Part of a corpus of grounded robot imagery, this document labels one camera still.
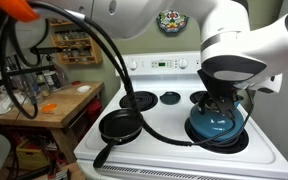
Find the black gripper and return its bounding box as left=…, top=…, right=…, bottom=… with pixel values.
left=197, top=70, right=238, bottom=120

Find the blue kettle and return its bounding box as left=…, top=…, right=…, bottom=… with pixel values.
left=189, top=93, right=244, bottom=142

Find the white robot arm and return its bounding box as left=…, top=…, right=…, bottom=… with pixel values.
left=0, top=0, right=288, bottom=89

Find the white electric stove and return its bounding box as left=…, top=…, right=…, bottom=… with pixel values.
left=74, top=51, right=288, bottom=180

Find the small blue spoon rest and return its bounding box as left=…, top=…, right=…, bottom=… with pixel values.
left=160, top=91, right=181, bottom=105

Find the black frying pan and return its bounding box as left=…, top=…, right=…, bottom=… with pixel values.
left=93, top=108, right=142, bottom=168

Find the small white dish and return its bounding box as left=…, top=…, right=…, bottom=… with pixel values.
left=77, top=85, right=91, bottom=93

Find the wooden spice rack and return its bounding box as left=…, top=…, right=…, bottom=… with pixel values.
left=49, top=19, right=103, bottom=64

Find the wooden side table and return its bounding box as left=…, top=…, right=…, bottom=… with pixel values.
left=0, top=82, right=104, bottom=163

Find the orange object on table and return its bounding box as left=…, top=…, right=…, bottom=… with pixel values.
left=41, top=104, right=57, bottom=113

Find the yellow crate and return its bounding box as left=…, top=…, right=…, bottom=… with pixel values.
left=16, top=140, right=49, bottom=170

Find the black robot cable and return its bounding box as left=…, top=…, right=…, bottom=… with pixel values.
left=0, top=1, right=256, bottom=148

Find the colourful decorative wall plate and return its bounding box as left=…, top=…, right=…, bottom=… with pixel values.
left=156, top=10, right=189, bottom=33

